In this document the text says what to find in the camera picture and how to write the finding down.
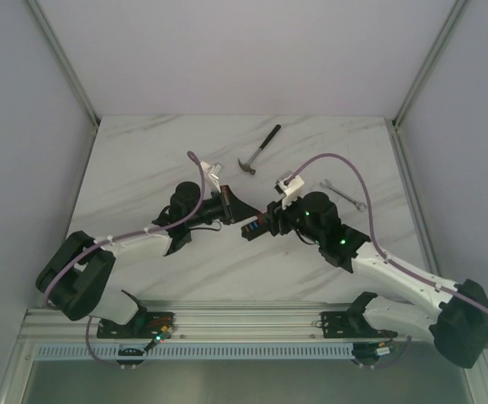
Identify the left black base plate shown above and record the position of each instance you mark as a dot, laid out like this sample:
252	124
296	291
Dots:
145	326

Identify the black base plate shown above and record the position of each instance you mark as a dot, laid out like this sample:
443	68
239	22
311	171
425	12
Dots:
145	326
342	324

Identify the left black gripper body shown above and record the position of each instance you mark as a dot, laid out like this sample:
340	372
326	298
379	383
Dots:
227	205

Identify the claw hammer black handle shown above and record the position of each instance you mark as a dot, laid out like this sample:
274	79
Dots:
246	166

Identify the right aluminium frame post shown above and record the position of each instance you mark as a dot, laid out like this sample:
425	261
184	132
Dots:
432	58

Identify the black fuse box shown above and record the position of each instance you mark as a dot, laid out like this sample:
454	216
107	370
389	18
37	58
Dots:
263	228

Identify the left aluminium frame post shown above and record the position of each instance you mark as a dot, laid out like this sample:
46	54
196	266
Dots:
67	70

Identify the white slotted cable duct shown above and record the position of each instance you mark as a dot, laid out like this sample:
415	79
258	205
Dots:
201	351

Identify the aluminium frame post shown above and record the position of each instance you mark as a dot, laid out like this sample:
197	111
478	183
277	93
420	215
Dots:
432	58
67	70

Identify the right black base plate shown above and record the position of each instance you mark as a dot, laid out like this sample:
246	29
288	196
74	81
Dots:
342	324

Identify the silver open-end wrench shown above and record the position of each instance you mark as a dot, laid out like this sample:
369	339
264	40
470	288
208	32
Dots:
359	205

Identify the aluminium rail base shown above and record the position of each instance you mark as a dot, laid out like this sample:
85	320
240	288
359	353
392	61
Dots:
199	322

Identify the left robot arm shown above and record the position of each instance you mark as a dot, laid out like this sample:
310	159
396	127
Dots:
76	278

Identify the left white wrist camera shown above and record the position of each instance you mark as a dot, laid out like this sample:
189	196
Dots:
212	174

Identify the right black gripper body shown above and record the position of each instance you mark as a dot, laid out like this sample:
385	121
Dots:
292	217

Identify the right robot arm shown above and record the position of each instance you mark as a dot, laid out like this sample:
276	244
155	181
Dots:
452	316

